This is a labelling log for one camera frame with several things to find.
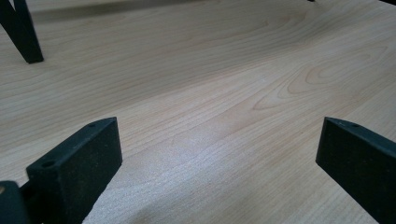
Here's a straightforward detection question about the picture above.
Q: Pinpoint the black low shelf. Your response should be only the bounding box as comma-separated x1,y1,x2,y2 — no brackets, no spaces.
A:
0,0,45,65

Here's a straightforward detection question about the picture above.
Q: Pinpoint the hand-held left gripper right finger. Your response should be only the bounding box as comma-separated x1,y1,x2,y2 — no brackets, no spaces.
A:
315,116,396,224

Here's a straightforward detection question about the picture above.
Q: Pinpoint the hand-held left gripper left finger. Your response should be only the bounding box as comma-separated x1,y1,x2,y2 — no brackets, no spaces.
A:
26,116,123,224

